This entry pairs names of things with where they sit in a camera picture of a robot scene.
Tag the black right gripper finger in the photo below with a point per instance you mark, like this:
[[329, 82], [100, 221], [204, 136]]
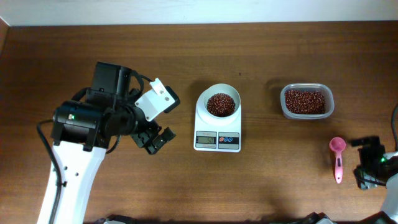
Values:
[[369, 141], [364, 181]]

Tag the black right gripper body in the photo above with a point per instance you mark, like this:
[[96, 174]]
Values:
[[365, 151]]

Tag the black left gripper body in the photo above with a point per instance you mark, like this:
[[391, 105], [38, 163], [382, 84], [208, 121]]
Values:
[[145, 134]]

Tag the pink measuring scoop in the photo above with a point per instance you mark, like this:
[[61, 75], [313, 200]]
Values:
[[338, 145]]

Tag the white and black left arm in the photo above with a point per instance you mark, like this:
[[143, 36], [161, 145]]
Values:
[[115, 105]]

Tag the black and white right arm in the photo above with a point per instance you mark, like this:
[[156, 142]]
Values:
[[388, 212]]

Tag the white digital kitchen scale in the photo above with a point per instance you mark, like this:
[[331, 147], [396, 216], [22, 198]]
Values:
[[218, 134]]

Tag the red beans in bowl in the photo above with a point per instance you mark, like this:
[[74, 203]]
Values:
[[221, 105]]

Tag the red adzuki beans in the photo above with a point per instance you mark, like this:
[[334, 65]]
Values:
[[305, 102]]

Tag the white bowl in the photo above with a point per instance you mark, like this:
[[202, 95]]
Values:
[[222, 88]]

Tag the clear plastic container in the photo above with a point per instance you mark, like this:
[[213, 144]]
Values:
[[329, 100]]

